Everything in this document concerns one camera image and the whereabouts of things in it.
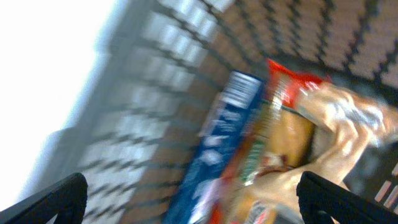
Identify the orange spaghetti packet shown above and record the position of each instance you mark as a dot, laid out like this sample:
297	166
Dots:
277	140

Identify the blue pasta box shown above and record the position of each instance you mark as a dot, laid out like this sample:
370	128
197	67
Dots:
224	129

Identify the beige food pouch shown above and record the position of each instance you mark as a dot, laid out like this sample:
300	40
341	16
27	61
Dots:
350	123

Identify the grey plastic basket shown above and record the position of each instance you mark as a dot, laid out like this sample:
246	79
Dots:
137	132

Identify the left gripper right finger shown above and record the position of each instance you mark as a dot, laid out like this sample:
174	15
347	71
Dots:
322	202

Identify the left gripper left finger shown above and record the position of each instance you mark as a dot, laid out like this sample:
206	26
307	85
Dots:
65	200

